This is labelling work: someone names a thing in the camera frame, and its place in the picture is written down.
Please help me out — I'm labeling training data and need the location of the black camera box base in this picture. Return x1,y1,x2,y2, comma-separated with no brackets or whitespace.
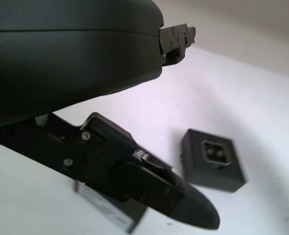
180,128,247,194

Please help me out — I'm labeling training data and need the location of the black RealSense box lid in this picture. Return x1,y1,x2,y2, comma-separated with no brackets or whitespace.
72,178,149,235

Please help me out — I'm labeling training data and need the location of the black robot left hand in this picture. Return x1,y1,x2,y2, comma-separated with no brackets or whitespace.
0,0,220,231

